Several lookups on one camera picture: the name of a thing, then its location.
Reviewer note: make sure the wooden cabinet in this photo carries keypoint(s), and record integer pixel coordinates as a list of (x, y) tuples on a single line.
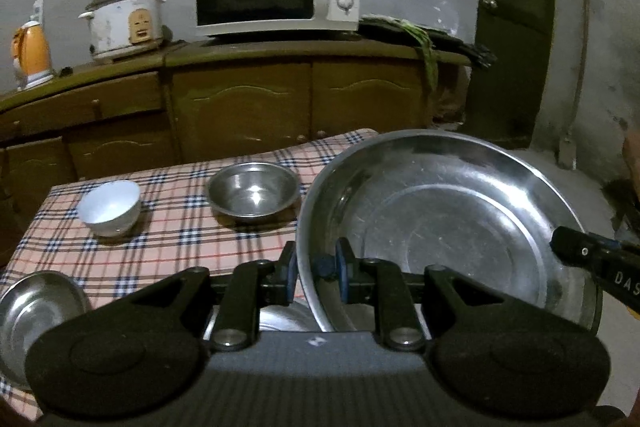
[(240, 107)]

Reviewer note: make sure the plaid tablecloth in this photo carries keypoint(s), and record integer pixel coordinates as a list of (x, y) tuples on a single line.
[(175, 232)]

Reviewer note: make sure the green leafy vegetable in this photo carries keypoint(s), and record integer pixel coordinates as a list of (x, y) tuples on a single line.
[(425, 47)]

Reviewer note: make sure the small white bowl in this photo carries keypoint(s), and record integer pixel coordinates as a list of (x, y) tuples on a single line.
[(107, 207)]

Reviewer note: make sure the white wall socket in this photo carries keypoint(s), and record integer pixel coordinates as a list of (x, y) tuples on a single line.
[(38, 12)]

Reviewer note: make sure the wall pipe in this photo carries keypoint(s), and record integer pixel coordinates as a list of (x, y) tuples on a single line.
[(580, 57)]

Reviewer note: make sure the brown bundle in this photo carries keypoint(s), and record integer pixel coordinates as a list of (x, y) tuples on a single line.
[(632, 152)]

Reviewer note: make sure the small steel plate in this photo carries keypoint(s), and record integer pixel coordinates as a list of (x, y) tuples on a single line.
[(35, 322)]

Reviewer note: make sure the orange electric kettle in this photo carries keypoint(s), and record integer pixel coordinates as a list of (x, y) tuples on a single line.
[(32, 52)]

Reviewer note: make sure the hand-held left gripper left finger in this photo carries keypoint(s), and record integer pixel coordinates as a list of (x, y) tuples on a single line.
[(290, 274)]

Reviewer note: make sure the dark green door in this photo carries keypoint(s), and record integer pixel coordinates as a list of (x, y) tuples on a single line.
[(505, 72)]

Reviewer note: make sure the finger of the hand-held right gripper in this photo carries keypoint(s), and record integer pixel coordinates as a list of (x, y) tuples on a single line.
[(580, 249)]

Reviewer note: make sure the steel bowl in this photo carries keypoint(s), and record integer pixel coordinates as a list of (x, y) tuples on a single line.
[(252, 194)]

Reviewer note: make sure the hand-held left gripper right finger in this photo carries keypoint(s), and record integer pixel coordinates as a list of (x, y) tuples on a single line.
[(344, 268)]

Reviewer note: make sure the large steel basin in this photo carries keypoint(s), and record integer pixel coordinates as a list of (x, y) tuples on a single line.
[(450, 217)]

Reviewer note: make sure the white rice cooker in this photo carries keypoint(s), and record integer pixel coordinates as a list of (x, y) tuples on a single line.
[(112, 27)]

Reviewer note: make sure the round door knob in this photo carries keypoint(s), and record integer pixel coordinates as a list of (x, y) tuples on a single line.
[(490, 4)]

